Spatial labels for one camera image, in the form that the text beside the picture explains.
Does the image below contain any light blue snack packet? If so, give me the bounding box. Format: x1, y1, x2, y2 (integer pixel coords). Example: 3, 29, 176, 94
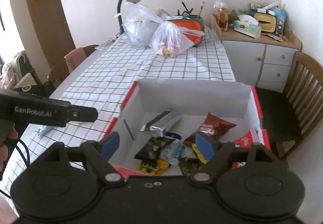
37, 125, 54, 138

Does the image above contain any white wooden sideboard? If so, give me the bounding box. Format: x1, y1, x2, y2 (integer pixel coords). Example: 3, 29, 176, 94
210, 15, 302, 93

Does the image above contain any checkered white tablecloth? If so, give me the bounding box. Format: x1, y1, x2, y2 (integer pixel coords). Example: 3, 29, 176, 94
1, 28, 235, 192

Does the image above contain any red foil snack bag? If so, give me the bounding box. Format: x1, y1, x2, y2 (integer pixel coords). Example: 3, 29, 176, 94
183, 112, 237, 146

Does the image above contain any person left hand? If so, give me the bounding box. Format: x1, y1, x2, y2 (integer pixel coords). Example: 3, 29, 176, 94
0, 128, 18, 172

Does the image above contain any small yellow snack packet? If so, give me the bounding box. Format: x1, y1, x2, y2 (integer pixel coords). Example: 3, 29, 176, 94
137, 159, 170, 176

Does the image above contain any orange green storage basket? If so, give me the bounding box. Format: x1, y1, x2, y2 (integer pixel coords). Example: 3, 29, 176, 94
166, 15, 205, 47

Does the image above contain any pink contents plastic bag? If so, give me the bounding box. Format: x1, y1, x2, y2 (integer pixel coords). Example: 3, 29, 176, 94
151, 21, 205, 58

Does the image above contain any black snack packet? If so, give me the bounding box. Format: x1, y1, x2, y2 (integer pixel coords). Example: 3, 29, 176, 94
134, 137, 175, 165

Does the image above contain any amber glass jar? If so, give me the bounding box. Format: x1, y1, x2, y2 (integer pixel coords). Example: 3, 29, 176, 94
217, 2, 228, 32

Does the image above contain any brown wooden door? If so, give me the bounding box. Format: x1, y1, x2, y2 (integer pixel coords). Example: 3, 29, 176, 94
26, 0, 75, 68

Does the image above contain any tissue box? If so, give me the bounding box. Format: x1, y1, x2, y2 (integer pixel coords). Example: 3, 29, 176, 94
234, 15, 261, 39

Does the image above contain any silver foil snack packet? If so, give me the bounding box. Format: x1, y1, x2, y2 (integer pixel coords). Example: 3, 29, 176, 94
140, 111, 183, 138

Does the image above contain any clear plastic bag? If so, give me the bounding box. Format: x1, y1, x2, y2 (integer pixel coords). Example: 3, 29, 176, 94
114, 2, 165, 48

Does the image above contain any wooden chair right side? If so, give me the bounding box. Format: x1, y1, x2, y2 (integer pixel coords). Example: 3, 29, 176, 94
256, 52, 322, 161

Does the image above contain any red cardboard box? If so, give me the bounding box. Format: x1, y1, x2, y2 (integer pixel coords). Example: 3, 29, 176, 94
107, 79, 270, 171

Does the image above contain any wooden chair with pink cloth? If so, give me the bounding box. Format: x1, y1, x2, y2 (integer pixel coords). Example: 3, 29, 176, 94
48, 45, 98, 88

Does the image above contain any dark brown snack packet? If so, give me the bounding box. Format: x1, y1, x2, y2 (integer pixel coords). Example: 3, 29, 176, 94
178, 157, 204, 176

